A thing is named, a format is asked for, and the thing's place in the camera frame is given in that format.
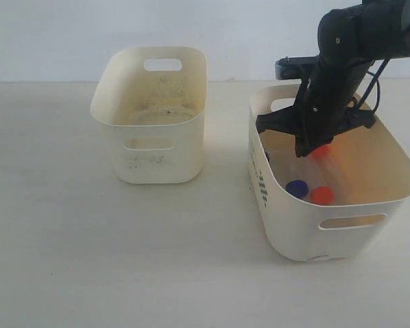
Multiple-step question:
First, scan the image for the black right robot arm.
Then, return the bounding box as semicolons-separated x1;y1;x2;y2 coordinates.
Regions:
256;1;410;157

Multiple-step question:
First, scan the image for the cream plastic bin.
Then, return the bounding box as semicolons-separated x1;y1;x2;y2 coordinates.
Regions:
90;46;208;184
249;85;410;262

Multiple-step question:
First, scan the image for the orange-capped tube front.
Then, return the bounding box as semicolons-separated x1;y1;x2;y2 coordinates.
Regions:
305;163;335;206

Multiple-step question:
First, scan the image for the orange-capped tube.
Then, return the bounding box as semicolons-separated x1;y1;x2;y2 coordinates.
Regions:
305;163;335;206
310;145;344;182

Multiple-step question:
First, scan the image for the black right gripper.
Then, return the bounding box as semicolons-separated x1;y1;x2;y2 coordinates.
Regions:
256;56;376;158

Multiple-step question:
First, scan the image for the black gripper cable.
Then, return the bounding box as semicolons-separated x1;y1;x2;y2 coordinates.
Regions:
355;57;392;113

